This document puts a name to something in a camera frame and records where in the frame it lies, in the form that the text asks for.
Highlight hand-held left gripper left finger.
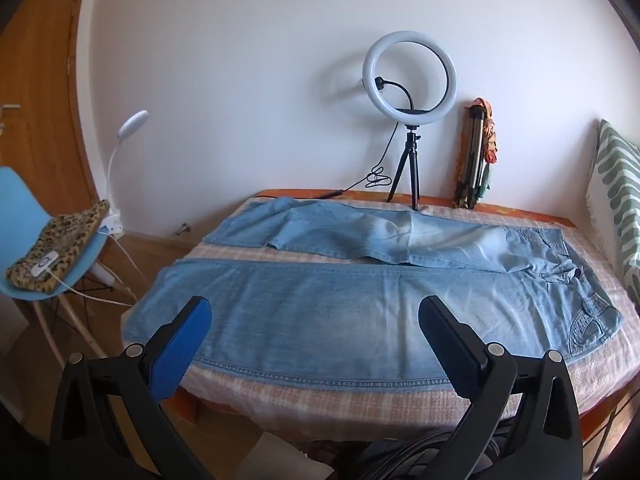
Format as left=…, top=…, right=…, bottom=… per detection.
left=49, top=296, right=213, bottom=480

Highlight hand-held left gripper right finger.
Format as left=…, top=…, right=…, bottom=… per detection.
left=417, top=295, right=583, bottom=480

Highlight light blue denim pants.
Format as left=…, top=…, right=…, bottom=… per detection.
left=121, top=197, right=624, bottom=395

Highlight beige plaid blanket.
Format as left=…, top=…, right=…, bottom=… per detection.
left=120, top=195, right=632, bottom=443

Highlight small white device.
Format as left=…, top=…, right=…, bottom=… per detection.
left=31, top=251, right=58, bottom=278

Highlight leopard print pouch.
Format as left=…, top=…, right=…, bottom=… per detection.
left=6, top=199, right=112, bottom=293

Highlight orange bed sheet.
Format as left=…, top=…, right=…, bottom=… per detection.
left=172, top=189, right=633, bottom=456

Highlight black mini tripod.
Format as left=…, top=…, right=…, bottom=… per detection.
left=386, top=124, right=423, bottom=211

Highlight blue chair with wooden legs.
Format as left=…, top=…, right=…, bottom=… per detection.
left=0, top=166, right=136, bottom=361

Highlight folded metal tripod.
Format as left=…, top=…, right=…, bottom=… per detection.
left=454, top=102, right=488, bottom=209

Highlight white clip lamp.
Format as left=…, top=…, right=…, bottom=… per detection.
left=97, top=110, right=150, bottom=236

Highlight green patterned white pillow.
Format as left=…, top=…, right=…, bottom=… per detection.
left=585, top=119, right=640, bottom=306

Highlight black gooseneck phone holder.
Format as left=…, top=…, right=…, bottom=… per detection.
left=375, top=76, right=436, bottom=114

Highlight wooden door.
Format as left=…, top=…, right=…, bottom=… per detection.
left=0, top=0, right=101, bottom=241

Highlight thin white lamp cable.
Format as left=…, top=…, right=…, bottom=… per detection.
left=107, top=231, right=152, bottom=288

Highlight thick white cable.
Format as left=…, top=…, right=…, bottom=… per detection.
left=47, top=267, right=138, bottom=307

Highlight black ring light cable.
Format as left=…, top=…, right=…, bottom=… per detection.
left=320, top=122, right=399, bottom=200

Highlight white ring light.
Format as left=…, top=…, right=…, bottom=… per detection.
left=362, top=31, right=459, bottom=125

